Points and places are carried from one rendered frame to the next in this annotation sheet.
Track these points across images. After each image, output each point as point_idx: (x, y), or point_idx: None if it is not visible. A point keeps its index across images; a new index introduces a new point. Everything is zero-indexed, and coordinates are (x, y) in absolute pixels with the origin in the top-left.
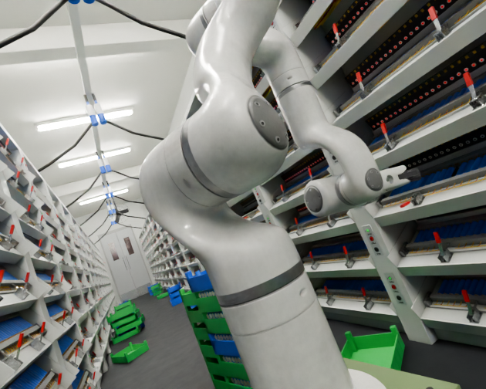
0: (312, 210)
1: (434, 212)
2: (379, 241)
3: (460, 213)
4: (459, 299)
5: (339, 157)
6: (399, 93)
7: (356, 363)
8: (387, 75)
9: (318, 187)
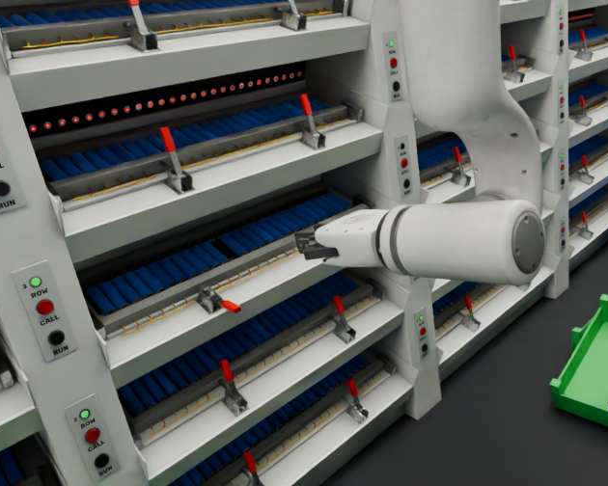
0: (526, 269)
1: (239, 319)
2: (115, 433)
3: None
4: (219, 483)
5: (540, 160)
6: None
7: None
8: (168, 27)
9: (538, 213)
